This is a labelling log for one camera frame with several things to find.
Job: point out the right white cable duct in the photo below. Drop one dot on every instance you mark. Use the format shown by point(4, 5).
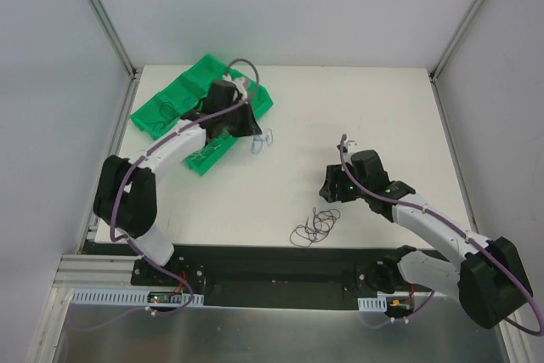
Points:
point(373, 305)

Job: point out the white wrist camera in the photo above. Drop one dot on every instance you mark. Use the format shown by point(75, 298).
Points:
point(242, 85)
point(348, 146)

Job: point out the right aluminium frame post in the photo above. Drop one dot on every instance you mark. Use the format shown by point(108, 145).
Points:
point(459, 33)

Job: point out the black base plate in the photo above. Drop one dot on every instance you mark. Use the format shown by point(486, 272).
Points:
point(268, 277)

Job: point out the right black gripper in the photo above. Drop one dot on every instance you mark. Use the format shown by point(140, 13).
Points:
point(333, 184)

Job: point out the left white cable duct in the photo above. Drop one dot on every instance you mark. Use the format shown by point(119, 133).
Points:
point(119, 297)

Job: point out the aluminium frame rail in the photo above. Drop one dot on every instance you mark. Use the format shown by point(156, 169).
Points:
point(94, 271)

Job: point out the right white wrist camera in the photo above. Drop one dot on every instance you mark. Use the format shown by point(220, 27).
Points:
point(348, 146)

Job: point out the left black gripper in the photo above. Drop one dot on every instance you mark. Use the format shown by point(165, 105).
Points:
point(245, 121)

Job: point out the aluminium frame post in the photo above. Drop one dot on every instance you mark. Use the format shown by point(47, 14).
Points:
point(112, 36)
point(459, 33)

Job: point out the left aluminium frame post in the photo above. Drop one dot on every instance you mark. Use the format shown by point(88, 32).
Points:
point(112, 36)

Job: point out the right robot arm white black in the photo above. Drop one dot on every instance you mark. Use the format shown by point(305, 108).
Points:
point(486, 277)

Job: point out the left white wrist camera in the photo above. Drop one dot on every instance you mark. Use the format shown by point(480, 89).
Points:
point(242, 85)

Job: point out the green compartment tray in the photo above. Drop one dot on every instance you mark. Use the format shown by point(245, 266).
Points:
point(160, 113)

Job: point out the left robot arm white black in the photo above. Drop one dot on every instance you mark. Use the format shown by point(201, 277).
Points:
point(126, 195)

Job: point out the white cable duct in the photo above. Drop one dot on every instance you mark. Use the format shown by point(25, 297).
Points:
point(119, 297)
point(373, 305)

